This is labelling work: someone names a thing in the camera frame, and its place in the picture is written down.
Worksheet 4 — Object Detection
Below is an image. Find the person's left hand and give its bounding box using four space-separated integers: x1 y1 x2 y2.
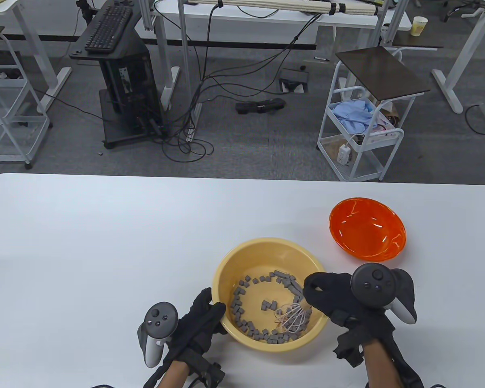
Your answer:
168 287 228 363

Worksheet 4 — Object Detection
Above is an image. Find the person's right hand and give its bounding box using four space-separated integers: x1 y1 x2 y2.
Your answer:
303 272 395 343

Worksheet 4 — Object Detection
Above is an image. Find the grey handheld controller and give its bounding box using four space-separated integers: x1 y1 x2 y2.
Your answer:
137 302 179 368
350 263 418 325

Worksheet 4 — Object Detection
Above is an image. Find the wire whisk with wooden handle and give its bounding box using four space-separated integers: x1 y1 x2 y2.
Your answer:
275 297 312 334

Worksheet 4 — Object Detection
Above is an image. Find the pile of grey toy blocks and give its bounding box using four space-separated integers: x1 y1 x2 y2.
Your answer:
231 270 308 344

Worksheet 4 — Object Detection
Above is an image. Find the orange plastic bowl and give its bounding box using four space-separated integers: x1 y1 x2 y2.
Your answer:
329 197 407 263

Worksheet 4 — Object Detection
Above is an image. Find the yellow plastic basin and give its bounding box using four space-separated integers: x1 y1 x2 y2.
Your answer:
211 238 330 353

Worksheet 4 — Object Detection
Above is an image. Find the person's right forearm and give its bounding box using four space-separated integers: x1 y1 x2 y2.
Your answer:
362 339 405 388

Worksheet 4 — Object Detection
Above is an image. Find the person's left forearm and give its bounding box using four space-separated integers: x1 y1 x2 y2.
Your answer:
158 360 190 388

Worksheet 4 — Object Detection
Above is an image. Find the blue cloth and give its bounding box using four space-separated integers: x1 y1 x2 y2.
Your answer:
332 100 375 134

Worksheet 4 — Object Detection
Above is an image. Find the black power strip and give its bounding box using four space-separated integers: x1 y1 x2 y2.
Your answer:
235 97 287 115

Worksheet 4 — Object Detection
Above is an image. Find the long white power strip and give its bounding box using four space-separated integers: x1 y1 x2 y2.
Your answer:
185 102 203 143

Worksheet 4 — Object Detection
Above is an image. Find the floor socket box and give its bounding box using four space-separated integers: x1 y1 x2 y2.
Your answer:
278 68 310 94

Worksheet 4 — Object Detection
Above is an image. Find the black computer cart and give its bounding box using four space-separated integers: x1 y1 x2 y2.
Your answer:
70 0 166 149

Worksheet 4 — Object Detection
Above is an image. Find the brown side table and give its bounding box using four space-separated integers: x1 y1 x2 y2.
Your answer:
390 30 444 51

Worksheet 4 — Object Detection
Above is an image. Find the white desk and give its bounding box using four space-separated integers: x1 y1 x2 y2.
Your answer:
139 0 413 114
0 0 72 114
431 0 485 114

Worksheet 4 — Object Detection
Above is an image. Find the black keyboard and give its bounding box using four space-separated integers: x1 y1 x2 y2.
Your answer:
84 5 133 54

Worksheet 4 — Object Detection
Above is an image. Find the office chair base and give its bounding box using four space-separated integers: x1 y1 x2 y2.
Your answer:
443 0 482 23

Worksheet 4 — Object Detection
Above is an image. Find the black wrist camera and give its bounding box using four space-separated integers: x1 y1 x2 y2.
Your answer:
332 333 365 367
194 360 226 388

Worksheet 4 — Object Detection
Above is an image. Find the tangle of black cables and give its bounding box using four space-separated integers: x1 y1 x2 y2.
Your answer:
36 0 320 164

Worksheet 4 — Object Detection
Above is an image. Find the black cable loop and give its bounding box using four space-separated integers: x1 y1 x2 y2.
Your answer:
464 103 485 135

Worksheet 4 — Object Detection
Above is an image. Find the aluminium frame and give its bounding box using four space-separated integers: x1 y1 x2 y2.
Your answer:
139 0 411 46

